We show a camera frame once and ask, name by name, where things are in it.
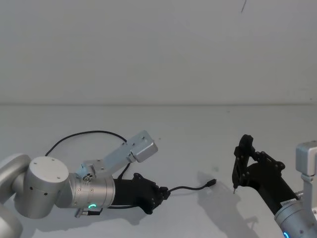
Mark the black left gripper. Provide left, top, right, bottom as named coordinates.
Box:
left=112, top=173, right=170, bottom=215

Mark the thin black cable with plug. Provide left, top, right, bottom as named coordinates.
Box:
left=166, top=178, right=218, bottom=193

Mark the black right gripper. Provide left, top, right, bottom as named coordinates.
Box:
left=232, top=134, right=299, bottom=215

